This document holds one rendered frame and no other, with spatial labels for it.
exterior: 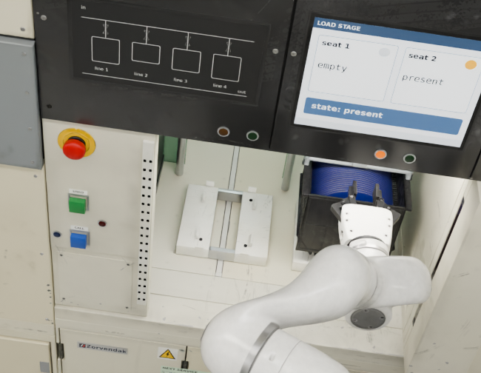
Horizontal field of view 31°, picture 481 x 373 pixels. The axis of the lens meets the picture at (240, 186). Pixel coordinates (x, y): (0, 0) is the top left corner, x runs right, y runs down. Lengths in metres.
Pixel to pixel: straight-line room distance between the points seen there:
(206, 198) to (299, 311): 0.95
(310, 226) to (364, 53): 0.64
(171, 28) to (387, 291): 0.55
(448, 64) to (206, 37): 0.38
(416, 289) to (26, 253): 0.78
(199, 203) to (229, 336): 0.96
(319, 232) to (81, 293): 0.53
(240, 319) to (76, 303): 0.79
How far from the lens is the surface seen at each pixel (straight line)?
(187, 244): 2.00
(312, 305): 1.18
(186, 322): 1.90
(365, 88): 1.41
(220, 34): 1.36
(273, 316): 1.19
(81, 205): 1.65
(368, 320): 1.56
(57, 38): 1.42
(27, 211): 1.71
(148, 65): 1.41
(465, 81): 1.41
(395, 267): 1.47
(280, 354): 1.15
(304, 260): 2.00
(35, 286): 1.88
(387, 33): 1.35
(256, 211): 2.09
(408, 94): 1.42
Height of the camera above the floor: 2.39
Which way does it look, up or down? 44 degrees down
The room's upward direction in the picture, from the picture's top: 9 degrees clockwise
